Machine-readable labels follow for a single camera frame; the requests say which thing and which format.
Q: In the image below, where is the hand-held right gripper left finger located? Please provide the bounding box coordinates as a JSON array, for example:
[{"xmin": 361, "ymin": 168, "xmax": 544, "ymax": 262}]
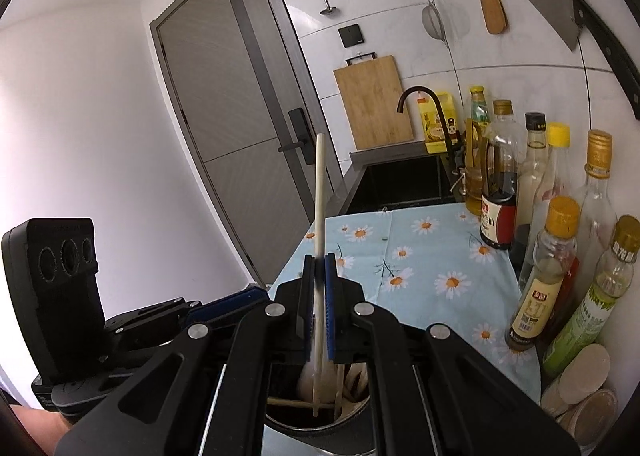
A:
[{"xmin": 54, "ymin": 255, "xmax": 318, "ymax": 456}]

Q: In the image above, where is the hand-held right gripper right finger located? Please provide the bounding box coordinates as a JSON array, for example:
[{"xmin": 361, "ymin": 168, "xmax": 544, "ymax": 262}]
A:
[{"xmin": 324, "ymin": 253, "xmax": 582, "ymax": 456}]

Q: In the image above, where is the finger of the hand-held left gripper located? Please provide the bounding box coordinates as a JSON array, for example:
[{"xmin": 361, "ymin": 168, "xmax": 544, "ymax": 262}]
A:
[
  {"xmin": 114, "ymin": 329, "xmax": 193, "ymax": 353},
  {"xmin": 104, "ymin": 285, "xmax": 271, "ymax": 337}
]

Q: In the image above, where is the single wooden chopstick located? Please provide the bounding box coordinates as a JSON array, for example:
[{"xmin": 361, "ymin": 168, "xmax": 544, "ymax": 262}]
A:
[{"xmin": 311, "ymin": 133, "xmax": 328, "ymax": 418}]

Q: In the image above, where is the bunch of wooden chopsticks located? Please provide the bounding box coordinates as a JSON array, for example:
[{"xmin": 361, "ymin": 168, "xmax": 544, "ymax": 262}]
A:
[{"xmin": 266, "ymin": 366, "xmax": 346, "ymax": 419}]

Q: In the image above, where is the black cylindrical utensil holder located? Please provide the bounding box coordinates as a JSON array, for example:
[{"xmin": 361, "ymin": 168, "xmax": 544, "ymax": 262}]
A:
[{"xmin": 260, "ymin": 361, "xmax": 383, "ymax": 456}]

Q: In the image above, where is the person's left forearm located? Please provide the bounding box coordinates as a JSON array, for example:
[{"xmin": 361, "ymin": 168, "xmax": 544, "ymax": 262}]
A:
[{"xmin": 10, "ymin": 403, "xmax": 73, "ymax": 456}]

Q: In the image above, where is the blue daisy print tablecloth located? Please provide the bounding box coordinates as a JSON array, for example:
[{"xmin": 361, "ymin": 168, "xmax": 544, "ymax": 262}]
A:
[{"xmin": 260, "ymin": 201, "xmax": 543, "ymax": 456}]

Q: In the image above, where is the black kitchen sink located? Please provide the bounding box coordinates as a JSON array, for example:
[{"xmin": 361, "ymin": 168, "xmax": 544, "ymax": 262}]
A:
[{"xmin": 335, "ymin": 149, "xmax": 468, "ymax": 217}]

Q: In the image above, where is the dark soy sauce bottle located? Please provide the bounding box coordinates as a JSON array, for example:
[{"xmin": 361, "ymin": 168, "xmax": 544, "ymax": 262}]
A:
[{"xmin": 480, "ymin": 99, "xmax": 519, "ymax": 251}]

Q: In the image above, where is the wooden cutting board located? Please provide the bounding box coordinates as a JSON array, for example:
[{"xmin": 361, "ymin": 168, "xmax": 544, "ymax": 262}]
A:
[{"xmin": 332, "ymin": 51, "xmax": 416, "ymax": 152}]

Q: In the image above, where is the dark curved faucet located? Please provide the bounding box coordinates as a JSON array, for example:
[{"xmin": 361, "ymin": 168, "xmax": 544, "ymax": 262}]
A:
[{"xmin": 396, "ymin": 85, "xmax": 458, "ymax": 172}]

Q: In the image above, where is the yellow detergent bottle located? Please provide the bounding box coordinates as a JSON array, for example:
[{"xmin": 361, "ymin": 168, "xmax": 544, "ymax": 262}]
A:
[{"xmin": 417, "ymin": 91, "xmax": 461, "ymax": 154}]

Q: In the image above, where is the grey door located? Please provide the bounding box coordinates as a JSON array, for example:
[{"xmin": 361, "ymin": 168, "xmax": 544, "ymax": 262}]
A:
[{"xmin": 150, "ymin": 0, "xmax": 351, "ymax": 287}]

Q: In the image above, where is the red sauce bottle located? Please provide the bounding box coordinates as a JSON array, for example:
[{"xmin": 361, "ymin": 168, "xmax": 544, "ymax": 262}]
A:
[{"xmin": 537, "ymin": 256, "xmax": 581, "ymax": 347}]

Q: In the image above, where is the oil bottle with yellow cap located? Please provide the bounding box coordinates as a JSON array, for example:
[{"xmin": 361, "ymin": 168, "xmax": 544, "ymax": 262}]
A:
[{"xmin": 465, "ymin": 85, "xmax": 493, "ymax": 217}]

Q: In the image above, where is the green label bottle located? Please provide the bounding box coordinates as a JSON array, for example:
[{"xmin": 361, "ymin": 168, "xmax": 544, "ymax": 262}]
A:
[{"xmin": 542, "ymin": 215, "xmax": 640, "ymax": 377}]

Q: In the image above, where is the clear bottle with yellow cap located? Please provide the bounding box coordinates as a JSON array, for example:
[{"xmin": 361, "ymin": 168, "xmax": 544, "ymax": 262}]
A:
[{"xmin": 520, "ymin": 122, "xmax": 572, "ymax": 287}]

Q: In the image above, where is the tall clear bottle gold cap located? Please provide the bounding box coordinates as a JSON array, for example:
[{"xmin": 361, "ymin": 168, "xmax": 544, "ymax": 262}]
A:
[{"xmin": 565, "ymin": 129, "xmax": 618, "ymax": 287}]

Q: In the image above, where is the black door lock handle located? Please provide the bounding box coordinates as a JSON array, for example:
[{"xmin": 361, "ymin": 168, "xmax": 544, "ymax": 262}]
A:
[{"xmin": 277, "ymin": 108, "xmax": 313, "ymax": 167}]

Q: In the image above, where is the small black wall switch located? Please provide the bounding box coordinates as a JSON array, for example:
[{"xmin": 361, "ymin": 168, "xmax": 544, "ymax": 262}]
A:
[{"xmin": 338, "ymin": 23, "xmax": 366, "ymax": 48}]

